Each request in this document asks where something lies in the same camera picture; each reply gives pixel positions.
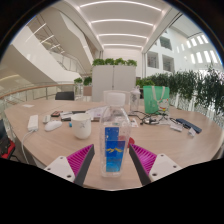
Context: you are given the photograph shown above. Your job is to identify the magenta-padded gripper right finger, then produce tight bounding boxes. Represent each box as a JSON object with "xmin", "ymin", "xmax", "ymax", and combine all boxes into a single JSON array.
[{"xmin": 128, "ymin": 143, "xmax": 183, "ymax": 187}]

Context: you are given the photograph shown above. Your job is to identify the dark red-edged smartphone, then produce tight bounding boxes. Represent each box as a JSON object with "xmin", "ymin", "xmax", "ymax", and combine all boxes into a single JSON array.
[{"xmin": 50, "ymin": 110, "xmax": 64, "ymax": 118}]

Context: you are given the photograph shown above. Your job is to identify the green tote bag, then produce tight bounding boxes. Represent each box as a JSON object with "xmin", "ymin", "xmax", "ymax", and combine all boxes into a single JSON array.
[{"xmin": 142, "ymin": 85, "xmax": 171, "ymax": 115}]

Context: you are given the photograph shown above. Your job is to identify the clear blue-labelled water bottle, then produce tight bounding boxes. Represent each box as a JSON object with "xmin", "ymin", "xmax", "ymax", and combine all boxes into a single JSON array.
[{"xmin": 98, "ymin": 90, "xmax": 132, "ymax": 178}]

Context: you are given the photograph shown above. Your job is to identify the clear tumbler with white lid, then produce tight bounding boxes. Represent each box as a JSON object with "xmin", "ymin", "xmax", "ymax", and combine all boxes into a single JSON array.
[{"xmin": 129, "ymin": 86, "xmax": 141, "ymax": 113}]

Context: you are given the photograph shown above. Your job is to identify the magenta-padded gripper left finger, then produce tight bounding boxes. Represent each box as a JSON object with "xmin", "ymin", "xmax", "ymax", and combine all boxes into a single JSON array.
[{"xmin": 44, "ymin": 143, "xmax": 96, "ymax": 187}]

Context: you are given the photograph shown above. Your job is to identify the white cabinet topped with plants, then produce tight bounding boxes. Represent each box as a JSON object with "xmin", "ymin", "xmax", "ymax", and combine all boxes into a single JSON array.
[{"xmin": 91, "ymin": 57, "xmax": 138, "ymax": 103}]

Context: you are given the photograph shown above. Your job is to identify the open magazine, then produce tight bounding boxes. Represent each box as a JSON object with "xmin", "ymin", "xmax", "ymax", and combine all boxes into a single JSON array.
[{"xmin": 84, "ymin": 106, "xmax": 108, "ymax": 122}]

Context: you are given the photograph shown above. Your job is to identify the dark blue notebook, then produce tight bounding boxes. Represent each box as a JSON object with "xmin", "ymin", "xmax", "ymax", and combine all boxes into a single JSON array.
[{"xmin": 175, "ymin": 117, "xmax": 203, "ymax": 134}]

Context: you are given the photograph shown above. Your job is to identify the white power strip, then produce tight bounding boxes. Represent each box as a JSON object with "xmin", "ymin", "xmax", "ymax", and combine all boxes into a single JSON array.
[{"xmin": 27, "ymin": 114, "xmax": 40, "ymax": 132}]

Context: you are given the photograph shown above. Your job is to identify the black cables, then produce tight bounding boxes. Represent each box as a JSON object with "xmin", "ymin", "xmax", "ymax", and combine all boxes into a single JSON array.
[{"xmin": 133, "ymin": 111, "xmax": 174, "ymax": 127}]

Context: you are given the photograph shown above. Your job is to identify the white paper cup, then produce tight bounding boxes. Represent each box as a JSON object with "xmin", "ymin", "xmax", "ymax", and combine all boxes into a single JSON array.
[{"xmin": 70, "ymin": 112, "xmax": 93, "ymax": 140}]

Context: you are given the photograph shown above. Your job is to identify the white chair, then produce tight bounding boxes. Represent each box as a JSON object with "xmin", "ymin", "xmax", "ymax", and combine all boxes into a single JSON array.
[{"xmin": 102, "ymin": 89, "xmax": 131, "ymax": 108}]

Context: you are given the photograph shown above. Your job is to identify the black office chair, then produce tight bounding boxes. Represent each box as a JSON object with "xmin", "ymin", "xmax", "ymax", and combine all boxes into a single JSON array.
[{"xmin": 54, "ymin": 91, "xmax": 76, "ymax": 101}]

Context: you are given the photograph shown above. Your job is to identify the white computer mouse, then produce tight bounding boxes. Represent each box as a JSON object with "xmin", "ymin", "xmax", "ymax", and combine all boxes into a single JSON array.
[{"xmin": 44, "ymin": 120, "xmax": 63, "ymax": 132}]

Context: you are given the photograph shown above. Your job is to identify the small planter with green plant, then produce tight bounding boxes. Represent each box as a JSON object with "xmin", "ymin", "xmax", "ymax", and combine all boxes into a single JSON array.
[{"xmin": 73, "ymin": 77, "xmax": 93, "ymax": 98}]

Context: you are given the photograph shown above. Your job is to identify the row of green plants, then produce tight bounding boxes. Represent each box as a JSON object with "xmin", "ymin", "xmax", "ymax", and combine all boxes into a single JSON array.
[{"xmin": 143, "ymin": 66, "xmax": 224, "ymax": 116}]

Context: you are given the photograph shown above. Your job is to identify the black and red chair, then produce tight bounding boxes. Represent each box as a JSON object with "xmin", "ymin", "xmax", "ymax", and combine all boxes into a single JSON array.
[{"xmin": 0, "ymin": 119, "xmax": 16, "ymax": 159}]

